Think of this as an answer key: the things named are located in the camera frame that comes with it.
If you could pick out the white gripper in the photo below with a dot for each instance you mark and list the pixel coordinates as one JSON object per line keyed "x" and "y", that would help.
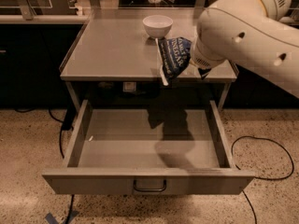
{"x": 202, "y": 61}

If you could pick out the blue chip bag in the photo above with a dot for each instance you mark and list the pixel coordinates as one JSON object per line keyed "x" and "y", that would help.
{"x": 175, "y": 56}

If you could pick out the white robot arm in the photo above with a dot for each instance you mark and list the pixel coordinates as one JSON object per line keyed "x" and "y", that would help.
{"x": 250, "y": 34}

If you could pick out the grey metal counter table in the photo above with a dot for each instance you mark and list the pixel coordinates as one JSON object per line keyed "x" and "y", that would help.
{"x": 116, "y": 63}

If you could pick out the grey open drawer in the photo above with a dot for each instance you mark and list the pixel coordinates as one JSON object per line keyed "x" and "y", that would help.
{"x": 185, "y": 147}

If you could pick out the white ceramic bowl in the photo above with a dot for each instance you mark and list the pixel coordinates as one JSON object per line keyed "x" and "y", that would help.
{"x": 157, "y": 26}

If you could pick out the dark cabinet left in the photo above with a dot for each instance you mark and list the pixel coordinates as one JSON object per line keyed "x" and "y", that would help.
{"x": 30, "y": 58}

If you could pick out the blue tape cross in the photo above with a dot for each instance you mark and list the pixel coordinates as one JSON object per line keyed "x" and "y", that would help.
{"x": 67, "y": 218}

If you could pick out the metal drawer handle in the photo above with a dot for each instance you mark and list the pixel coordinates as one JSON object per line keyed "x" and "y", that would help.
{"x": 149, "y": 185}

